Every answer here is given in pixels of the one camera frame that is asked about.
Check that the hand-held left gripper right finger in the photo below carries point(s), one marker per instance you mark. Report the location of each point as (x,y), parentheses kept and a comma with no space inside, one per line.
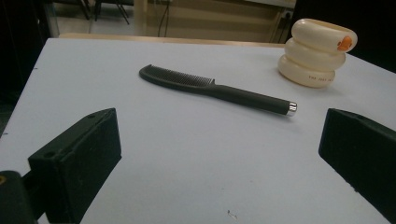
(361,149)

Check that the black metal stand legs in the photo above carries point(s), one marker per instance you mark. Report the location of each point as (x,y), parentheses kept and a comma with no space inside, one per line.
(121,11)

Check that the white table board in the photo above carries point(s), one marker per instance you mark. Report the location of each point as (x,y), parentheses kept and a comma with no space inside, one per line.
(193,155)

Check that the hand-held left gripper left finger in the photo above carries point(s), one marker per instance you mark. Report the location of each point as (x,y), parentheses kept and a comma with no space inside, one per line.
(77,161)

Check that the cream ringed cup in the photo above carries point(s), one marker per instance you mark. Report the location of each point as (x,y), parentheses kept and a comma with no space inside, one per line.
(311,56)

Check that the beige wooden platform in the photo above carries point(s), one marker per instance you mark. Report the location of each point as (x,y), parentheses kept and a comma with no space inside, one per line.
(218,21)

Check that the black comb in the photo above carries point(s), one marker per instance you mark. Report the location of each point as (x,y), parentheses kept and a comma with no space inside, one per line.
(249,98)

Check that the wooden table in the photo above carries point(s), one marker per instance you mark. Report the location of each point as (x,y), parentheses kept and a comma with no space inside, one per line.
(155,39)

